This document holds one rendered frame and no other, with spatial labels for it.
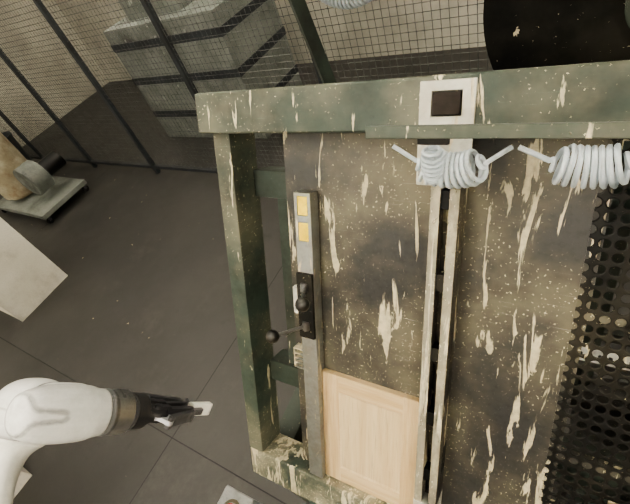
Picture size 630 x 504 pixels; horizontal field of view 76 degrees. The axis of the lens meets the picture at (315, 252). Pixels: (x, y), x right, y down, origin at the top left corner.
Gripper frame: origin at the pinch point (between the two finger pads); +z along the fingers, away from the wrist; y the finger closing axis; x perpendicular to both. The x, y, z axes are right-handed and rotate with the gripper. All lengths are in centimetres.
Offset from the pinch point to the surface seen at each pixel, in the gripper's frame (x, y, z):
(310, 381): -12.3, -8.6, 31.2
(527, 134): -70, -58, -22
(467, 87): -82, -43, -14
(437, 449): -13, -48, 35
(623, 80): -85, -65, -11
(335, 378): -16.5, -15.4, 32.5
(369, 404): -13.9, -26.4, 36.8
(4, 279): 64, 359, 74
